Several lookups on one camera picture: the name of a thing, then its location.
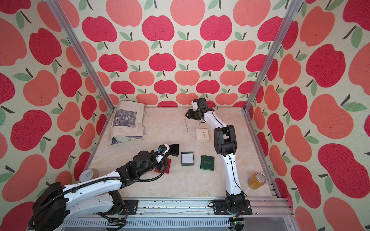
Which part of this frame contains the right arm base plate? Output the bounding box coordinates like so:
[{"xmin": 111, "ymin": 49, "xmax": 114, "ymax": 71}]
[{"xmin": 208, "ymin": 200, "xmax": 253, "ymax": 216}]

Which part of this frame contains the aluminium frame post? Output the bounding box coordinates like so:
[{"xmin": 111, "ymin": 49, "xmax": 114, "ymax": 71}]
[
  {"xmin": 46, "ymin": 0, "xmax": 115, "ymax": 112},
  {"xmin": 244, "ymin": 0, "xmax": 303, "ymax": 112}
]

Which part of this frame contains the cream lift-off box lid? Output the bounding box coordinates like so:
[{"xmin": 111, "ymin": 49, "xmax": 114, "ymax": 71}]
[{"xmin": 196, "ymin": 129, "xmax": 210, "ymax": 141}]

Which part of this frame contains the orange soda can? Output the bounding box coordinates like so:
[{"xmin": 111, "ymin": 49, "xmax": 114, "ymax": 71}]
[{"xmin": 248, "ymin": 172, "xmax": 267, "ymax": 190}]

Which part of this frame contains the white round object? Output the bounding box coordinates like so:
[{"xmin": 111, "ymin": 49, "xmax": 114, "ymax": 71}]
[{"xmin": 79, "ymin": 169, "xmax": 94, "ymax": 183}]

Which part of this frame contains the right aluminium frame post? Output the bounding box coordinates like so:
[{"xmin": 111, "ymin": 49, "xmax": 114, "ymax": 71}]
[{"xmin": 244, "ymin": 0, "xmax": 303, "ymax": 112}]

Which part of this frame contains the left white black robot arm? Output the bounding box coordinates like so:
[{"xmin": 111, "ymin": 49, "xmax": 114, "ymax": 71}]
[{"xmin": 28, "ymin": 145, "xmax": 179, "ymax": 231}]

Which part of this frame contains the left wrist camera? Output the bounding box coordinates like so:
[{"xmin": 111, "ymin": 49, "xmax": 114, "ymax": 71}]
[{"xmin": 155, "ymin": 144, "xmax": 170, "ymax": 157}]

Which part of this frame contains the green jewelry box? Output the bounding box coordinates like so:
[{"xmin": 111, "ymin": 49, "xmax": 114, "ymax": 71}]
[{"xmin": 200, "ymin": 155, "xmax": 214, "ymax": 171}]

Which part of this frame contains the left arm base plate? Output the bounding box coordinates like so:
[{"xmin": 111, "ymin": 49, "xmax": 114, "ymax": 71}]
[{"xmin": 102, "ymin": 199, "xmax": 139, "ymax": 216}]

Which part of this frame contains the red jewelry box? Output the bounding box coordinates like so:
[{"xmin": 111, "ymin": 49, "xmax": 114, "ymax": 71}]
[{"xmin": 154, "ymin": 158, "xmax": 171, "ymax": 174}]

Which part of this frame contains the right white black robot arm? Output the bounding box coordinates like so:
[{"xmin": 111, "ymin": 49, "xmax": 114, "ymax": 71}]
[{"xmin": 186, "ymin": 98, "xmax": 247, "ymax": 215}]

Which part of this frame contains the green jewelry box base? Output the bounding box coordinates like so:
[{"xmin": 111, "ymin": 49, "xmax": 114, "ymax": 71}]
[{"xmin": 181, "ymin": 152, "xmax": 195, "ymax": 166}]

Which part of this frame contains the left aluminium frame post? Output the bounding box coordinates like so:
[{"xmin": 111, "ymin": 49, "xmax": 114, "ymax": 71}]
[{"xmin": 46, "ymin": 0, "xmax": 115, "ymax": 112}]

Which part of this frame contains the black foam jewelry insert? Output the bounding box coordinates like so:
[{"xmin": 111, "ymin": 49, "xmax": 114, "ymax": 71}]
[{"xmin": 166, "ymin": 144, "xmax": 179, "ymax": 157}]

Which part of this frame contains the folded beige patterned cloth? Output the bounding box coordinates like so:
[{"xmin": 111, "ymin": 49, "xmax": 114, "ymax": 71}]
[{"xmin": 108, "ymin": 101, "xmax": 145, "ymax": 145}]

